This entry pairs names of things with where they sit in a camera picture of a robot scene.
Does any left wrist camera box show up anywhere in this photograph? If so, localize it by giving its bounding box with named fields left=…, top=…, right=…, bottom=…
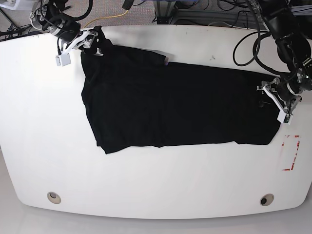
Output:
left=277, top=111, right=293, bottom=124

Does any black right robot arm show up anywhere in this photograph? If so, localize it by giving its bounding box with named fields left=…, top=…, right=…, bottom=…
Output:
left=30, top=0, right=113, bottom=60

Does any right table grommet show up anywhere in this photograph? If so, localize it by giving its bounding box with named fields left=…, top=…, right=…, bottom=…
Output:
left=260, top=194, right=274, bottom=206

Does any red tape marking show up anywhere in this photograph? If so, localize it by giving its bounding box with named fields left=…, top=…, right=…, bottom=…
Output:
left=279, top=135, right=301, bottom=171

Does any table grommet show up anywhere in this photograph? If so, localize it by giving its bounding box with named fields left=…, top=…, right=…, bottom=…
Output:
left=47, top=192, right=61, bottom=204
left=260, top=194, right=274, bottom=206

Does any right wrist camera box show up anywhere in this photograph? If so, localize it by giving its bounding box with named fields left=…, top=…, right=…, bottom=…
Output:
left=56, top=54, right=71, bottom=66

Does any black T-shirt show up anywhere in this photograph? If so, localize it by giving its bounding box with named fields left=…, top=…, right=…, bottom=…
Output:
left=81, top=40, right=280, bottom=154

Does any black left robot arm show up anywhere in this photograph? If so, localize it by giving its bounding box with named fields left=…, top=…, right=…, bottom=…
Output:
left=236, top=0, right=312, bottom=116

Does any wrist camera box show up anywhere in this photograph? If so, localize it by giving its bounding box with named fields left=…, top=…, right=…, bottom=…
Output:
left=56, top=54, right=71, bottom=66
left=277, top=111, right=293, bottom=124

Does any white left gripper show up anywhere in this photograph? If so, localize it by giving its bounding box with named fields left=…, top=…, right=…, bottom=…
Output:
left=257, top=78, right=302, bottom=115

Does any left table grommet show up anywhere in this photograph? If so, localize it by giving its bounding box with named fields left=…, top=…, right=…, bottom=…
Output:
left=47, top=192, right=61, bottom=204

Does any yellow cable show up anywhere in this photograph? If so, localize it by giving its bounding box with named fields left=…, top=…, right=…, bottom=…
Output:
left=84, top=9, right=129, bottom=29

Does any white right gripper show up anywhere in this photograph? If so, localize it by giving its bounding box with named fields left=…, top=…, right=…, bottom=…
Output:
left=62, top=26, right=114, bottom=57

